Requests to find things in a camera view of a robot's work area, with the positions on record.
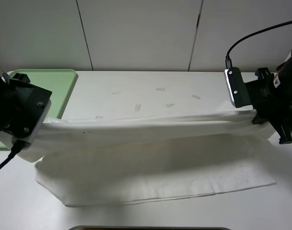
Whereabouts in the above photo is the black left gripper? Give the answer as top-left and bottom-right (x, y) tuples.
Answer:
(0, 73), (31, 138)

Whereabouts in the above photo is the white short sleeve t-shirt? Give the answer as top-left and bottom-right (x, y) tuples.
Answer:
(0, 100), (277, 208)

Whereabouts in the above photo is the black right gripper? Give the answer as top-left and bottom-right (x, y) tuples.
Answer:
(249, 68), (292, 144)

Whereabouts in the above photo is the light green plastic tray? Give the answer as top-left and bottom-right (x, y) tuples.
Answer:
(0, 69), (77, 143)

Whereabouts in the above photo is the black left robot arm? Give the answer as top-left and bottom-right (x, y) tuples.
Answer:
(0, 74), (34, 138)

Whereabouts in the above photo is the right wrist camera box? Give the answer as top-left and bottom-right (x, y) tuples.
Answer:
(224, 67), (256, 108)

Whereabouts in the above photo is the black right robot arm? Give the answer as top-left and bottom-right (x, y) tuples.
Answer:
(246, 50), (292, 144)

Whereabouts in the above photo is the black right camera cable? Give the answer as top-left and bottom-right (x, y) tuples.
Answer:
(225, 19), (292, 69)

